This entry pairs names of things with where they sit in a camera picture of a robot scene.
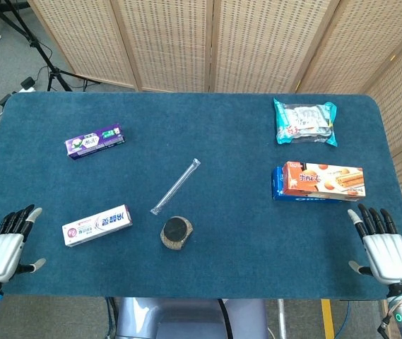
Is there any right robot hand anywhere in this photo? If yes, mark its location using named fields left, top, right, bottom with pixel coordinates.
left=347, top=203, right=402, bottom=286

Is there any orange wafer biscuit box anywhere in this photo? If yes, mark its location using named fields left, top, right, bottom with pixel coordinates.
left=282, top=161, right=365, bottom=197

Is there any white toothpaste box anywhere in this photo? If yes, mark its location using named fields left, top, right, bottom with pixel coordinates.
left=61, top=204, right=134, bottom=248

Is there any blue Oreo package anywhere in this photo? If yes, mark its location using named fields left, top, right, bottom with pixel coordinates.
left=271, top=166, right=360, bottom=204

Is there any purple toothpaste box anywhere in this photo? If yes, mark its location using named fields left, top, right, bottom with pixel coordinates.
left=64, top=123, right=127, bottom=161

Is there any teal snack bag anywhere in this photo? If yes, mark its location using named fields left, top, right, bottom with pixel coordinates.
left=273, top=97, right=338, bottom=147

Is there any metal table leg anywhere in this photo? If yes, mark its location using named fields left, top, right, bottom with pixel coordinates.
left=277, top=299, right=288, bottom=339

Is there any blue felt table cover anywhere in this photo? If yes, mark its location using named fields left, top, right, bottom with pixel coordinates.
left=0, top=92, right=402, bottom=300

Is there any glass jar with black lid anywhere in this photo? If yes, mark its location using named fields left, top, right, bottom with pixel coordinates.
left=159, top=215, right=194, bottom=251

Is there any grey robot torso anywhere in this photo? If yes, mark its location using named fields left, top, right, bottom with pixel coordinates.
left=115, top=297, right=268, bottom=339

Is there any clear wrapped straw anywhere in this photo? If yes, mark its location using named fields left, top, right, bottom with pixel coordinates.
left=150, top=158, right=201, bottom=215

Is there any black tripod stand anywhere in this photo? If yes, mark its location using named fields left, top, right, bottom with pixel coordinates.
left=6, top=0, right=101, bottom=93

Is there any black torso cable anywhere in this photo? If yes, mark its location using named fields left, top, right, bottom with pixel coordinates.
left=217, top=299, right=232, bottom=339

